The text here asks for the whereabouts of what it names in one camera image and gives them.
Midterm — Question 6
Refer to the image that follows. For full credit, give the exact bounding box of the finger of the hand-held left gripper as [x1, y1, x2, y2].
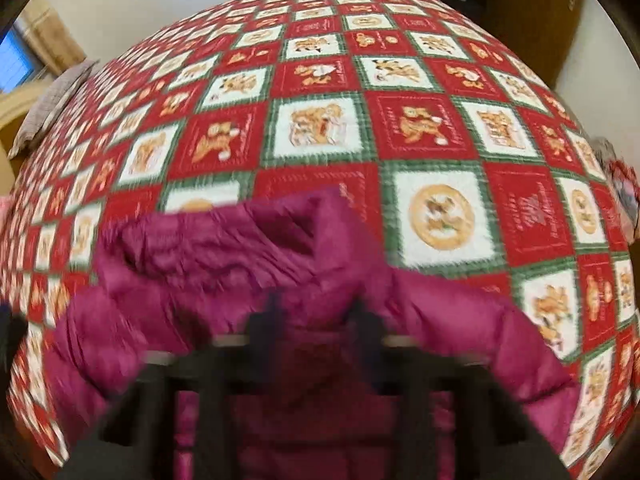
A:
[0, 304, 29, 362]

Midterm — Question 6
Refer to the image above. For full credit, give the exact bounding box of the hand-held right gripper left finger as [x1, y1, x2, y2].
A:
[57, 294, 285, 480]

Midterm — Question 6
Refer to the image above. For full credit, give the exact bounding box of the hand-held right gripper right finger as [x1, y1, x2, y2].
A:
[350, 299, 572, 480]

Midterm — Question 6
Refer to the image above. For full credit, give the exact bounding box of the magenta puffer jacket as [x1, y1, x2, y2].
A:
[50, 187, 583, 480]

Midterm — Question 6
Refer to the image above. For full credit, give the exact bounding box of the pile of clothes on floor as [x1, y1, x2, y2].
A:
[592, 135, 640, 242]

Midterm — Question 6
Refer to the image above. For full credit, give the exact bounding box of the red printed bear quilt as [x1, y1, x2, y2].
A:
[0, 0, 640, 480]

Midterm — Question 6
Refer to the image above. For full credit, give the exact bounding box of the grey pillow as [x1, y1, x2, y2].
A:
[7, 57, 101, 161]

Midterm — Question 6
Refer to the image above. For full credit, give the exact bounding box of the window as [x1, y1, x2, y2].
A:
[0, 25, 40, 93]

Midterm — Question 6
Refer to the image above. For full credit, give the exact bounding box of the beige curtain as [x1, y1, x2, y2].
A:
[22, 5, 88, 75]

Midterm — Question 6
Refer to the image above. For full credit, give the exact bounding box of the wooden door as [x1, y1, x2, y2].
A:
[487, 0, 587, 90]

